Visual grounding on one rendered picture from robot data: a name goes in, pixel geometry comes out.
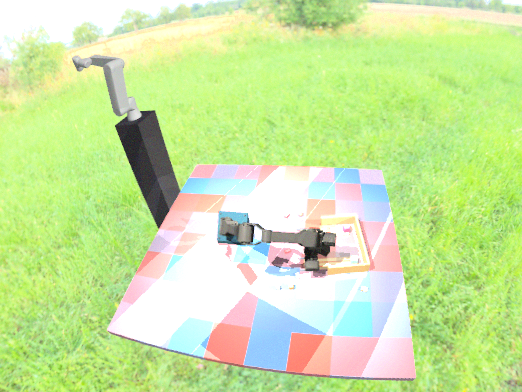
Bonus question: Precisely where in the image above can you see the tan open-top box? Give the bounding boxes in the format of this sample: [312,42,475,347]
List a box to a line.
[321,213,371,275]

